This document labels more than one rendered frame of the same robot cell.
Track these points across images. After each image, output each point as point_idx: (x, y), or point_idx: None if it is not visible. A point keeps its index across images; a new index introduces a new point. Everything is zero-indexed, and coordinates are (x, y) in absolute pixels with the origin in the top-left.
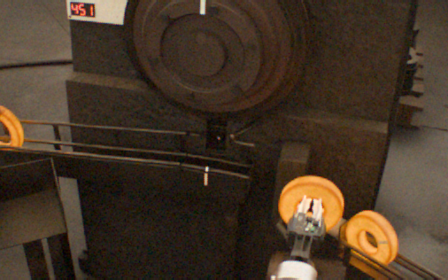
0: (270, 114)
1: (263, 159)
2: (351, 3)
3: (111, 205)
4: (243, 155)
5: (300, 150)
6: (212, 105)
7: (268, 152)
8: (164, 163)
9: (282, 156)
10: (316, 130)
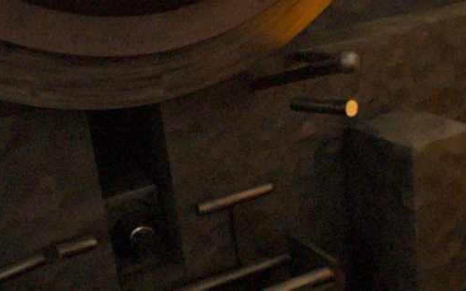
0: (286, 62)
1: (295, 225)
2: None
3: None
4: (246, 238)
5: (416, 117)
6: (185, 12)
7: (305, 196)
8: None
9: (410, 140)
10: (407, 60)
